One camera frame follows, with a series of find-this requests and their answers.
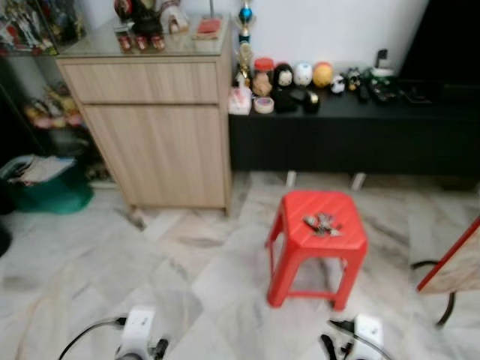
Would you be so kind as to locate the white and pink pack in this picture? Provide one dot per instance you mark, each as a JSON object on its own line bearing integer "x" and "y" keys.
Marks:
{"x": 239, "y": 101}

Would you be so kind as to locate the marble-pattern board with red edge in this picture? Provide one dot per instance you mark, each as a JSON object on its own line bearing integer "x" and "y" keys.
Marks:
{"x": 461, "y": 270}

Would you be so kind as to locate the small panda figurine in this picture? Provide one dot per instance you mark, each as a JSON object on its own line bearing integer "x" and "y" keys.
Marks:
{"x": 337, "y": 84}

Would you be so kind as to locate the white house ornament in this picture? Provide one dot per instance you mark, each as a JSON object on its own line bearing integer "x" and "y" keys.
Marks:
{"x": 175, "y": 16}

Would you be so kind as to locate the white round figurine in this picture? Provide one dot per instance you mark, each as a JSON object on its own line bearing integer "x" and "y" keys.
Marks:
{"x": 303, "y": 73}

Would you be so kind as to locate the black low console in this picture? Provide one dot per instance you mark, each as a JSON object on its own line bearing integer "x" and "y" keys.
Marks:
{"x": 352, "y": 135}

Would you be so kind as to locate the black television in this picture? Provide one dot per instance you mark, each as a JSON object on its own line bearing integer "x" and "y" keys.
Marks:
{"x": 442, "y": 37}

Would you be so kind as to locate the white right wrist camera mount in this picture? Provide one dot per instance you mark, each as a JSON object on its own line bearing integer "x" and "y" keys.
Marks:
{"x": 367, "y": 334}

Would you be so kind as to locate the glass display shelf with figures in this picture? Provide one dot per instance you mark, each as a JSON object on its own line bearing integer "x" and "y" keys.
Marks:
{"x": 22, "y": 30}

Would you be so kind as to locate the flat red box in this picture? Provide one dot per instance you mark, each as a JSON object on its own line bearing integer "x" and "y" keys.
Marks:
{"x": 208, "y": 28}

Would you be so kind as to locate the bunch of keys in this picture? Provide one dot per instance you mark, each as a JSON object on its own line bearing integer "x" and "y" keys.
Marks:
{"x": 322, "y": 223}

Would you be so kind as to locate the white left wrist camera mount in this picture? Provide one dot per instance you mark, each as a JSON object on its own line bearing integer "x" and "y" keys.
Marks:
{"x": 138, "y": 326}

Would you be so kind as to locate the green bag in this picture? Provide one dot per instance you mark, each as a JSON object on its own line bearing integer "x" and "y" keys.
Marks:
{"x": 56, "y": 196}

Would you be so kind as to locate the dark red figurine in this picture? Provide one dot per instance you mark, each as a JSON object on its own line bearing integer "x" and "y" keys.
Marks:
{"x": 142, "y": 26}

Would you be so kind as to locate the orange round figurine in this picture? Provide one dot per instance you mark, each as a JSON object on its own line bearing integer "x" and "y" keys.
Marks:
{"x": 323, "y": 74}

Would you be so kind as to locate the white tape roll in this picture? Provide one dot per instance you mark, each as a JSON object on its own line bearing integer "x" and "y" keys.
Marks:
{"x": 263, "y": 105}

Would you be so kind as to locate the blue and gold trophy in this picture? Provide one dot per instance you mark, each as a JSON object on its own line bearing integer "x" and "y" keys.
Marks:
{"x": 245, "y": 45}

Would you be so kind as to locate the black figurine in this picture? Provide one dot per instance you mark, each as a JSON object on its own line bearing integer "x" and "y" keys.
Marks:
{"x": 283, "y": 86}

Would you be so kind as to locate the jar with red lid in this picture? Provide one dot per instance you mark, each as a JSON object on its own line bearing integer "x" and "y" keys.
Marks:
{"x": 263, "y": 75}

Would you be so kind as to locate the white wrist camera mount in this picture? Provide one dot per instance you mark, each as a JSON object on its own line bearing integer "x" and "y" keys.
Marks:
{"x": 138, "y": 326}
{"x": 367, "y": 334}

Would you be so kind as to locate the red plastic stool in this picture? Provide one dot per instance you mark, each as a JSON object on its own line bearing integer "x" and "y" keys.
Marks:
{"x": 315, "y": 244}

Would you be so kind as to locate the light wooden cabinet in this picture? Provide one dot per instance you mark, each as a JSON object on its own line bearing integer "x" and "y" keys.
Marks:
{"x": 157, "y": 135}

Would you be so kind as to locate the papers in bag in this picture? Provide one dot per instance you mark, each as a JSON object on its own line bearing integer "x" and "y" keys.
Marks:
{"x": 37, "y": 169}

